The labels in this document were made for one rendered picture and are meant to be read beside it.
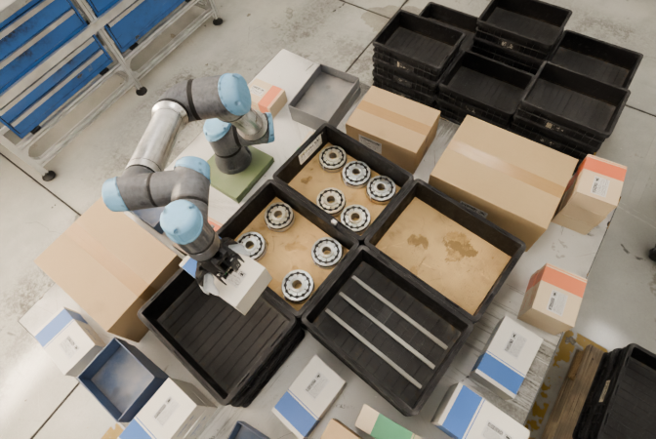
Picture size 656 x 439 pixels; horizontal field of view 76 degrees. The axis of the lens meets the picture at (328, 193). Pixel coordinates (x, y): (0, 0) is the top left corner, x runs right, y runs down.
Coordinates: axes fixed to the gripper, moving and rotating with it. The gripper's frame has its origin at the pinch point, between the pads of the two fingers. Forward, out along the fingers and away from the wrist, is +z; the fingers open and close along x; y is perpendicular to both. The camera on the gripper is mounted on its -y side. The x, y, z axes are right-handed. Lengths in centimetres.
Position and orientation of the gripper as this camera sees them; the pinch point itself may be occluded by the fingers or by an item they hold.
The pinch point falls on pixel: (225, 269)
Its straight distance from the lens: 116.5
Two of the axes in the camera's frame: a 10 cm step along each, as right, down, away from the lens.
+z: 0.9, 4.8, 8.7
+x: 5.6, -7.5, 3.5
